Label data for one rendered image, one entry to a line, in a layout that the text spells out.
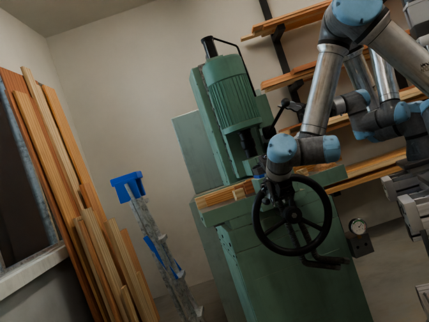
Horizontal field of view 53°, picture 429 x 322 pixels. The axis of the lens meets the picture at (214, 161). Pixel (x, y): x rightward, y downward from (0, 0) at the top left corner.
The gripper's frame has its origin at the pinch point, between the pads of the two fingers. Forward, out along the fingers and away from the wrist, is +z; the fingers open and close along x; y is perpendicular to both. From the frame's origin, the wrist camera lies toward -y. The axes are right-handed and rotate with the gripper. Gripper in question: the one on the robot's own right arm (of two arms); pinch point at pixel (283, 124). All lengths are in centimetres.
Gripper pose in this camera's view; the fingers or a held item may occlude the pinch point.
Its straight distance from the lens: 172.7
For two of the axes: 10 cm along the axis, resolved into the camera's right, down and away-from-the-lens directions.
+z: -9.5, 3.0, -1.1
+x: 3.2, 9.3, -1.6
